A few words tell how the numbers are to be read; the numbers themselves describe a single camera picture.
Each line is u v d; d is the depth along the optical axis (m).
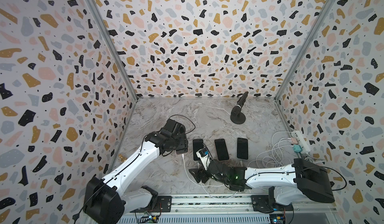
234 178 0.58
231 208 0.73
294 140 0.97
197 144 0.97
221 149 0.93
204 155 0.66
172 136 0.64
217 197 0.77
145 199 0.61
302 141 0.95
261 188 0.80
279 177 0.47
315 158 0.87
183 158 0.79
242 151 0.93
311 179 0.46
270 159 0.90
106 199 0.38
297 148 0.93
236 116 1.10
